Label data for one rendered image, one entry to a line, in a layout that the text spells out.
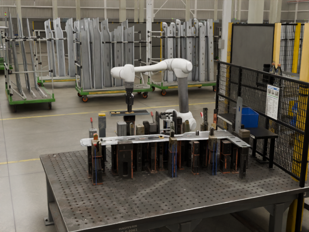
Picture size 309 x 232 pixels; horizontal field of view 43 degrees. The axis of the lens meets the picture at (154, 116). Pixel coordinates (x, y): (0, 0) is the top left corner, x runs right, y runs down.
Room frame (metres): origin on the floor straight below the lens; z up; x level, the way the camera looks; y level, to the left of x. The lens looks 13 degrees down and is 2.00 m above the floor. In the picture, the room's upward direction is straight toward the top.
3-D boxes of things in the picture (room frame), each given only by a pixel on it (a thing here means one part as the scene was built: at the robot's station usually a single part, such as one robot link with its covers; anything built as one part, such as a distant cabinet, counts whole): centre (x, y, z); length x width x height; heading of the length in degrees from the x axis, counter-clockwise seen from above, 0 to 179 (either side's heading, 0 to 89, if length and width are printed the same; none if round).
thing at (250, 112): (3.77, -0.89, 1.10); 0.30 x 0.17 x 0.13; 4
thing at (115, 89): (10.53, 1.12, 0.88); 1.91 x 1.00 x 1.76; 109
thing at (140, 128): (3.50, 0.13, 0.89); 0.13 x 0.11 x 0.38; 13
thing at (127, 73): (3.66, 0.25, 1.54); 0.13 x 0.11 x 0.16; 46
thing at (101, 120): (3.60, 0.49, 0.92); 0.08 x 0.08 x 0.44; 13
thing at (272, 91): (3.52, -1.08, 1.30); 0.23 x 0.02 x 0.31; 13
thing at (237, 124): (3.54, -0.77, 1.17); 0.12 x 0.01 x 0.34; 13
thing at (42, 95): (9.60, 3.11, 0.88); 1.91 x 1.00 x 1.76; 23
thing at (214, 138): (3.28, -0.50, 0.87); 0.12 x 0.09 x 0.35; 13
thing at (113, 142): (3.37, -0.04, 1.00); 1.38 x 0.22 x 0.02; 103
